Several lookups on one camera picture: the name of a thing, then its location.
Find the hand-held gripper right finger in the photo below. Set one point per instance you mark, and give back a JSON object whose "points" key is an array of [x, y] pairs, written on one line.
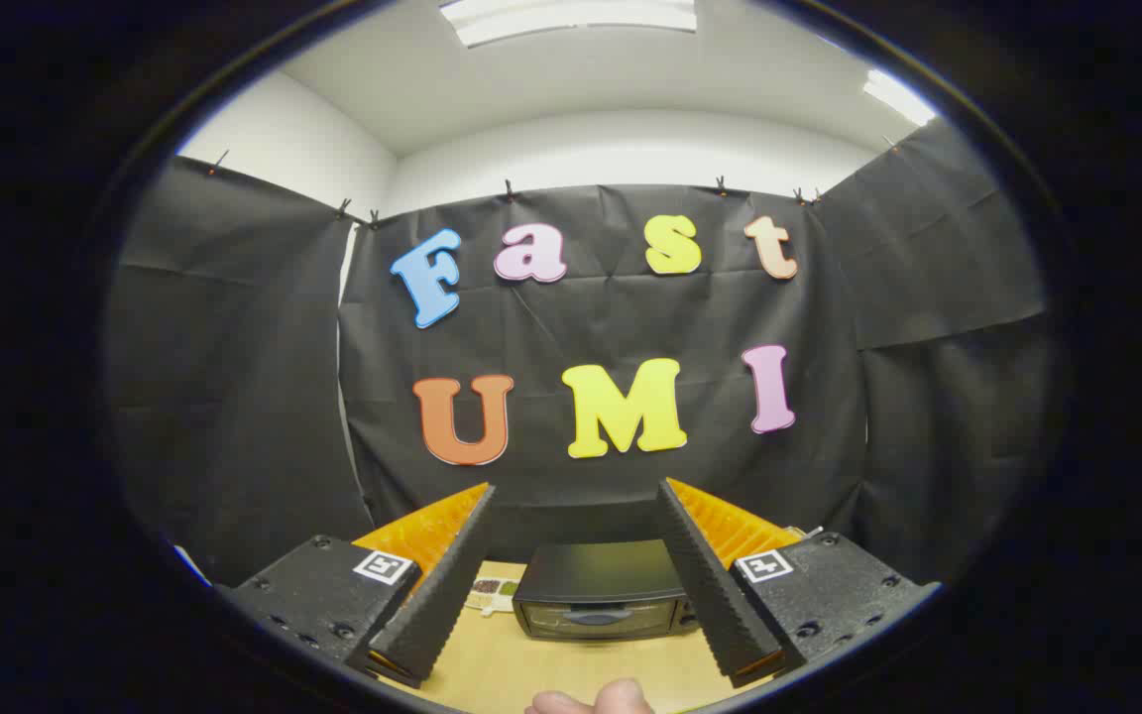
{"points": [[705, 585]]}

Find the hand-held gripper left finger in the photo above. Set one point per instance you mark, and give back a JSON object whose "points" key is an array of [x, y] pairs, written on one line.
{"points": [[442, 595]]}

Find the black toaster oven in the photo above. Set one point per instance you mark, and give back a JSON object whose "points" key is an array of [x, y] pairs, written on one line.
{"points": [[596, 575]]}

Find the black backdrop cloth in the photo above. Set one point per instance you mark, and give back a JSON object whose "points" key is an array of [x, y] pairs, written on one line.
{"points": [[581, 317]]}

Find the small ceiling light panel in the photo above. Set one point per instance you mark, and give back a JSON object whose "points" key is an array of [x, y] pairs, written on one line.
{"points": [[896, 96]]}

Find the long ceiling light panel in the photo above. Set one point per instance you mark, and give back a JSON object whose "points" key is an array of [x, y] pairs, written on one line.
{"points": [[571, 18]]}

